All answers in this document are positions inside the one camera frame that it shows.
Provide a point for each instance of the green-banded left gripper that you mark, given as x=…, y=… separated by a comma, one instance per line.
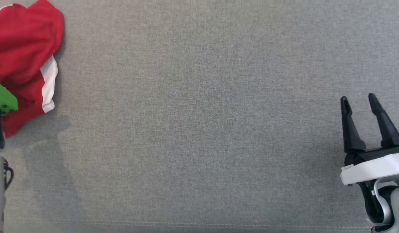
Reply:
x=4, y=98

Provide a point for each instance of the red shirt with white sleeves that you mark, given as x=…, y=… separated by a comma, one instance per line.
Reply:
x=25, y=38

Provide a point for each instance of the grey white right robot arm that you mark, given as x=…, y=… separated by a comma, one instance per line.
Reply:
x=398, y=207

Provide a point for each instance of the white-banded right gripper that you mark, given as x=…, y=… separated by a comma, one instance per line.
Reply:
x=377, y=168

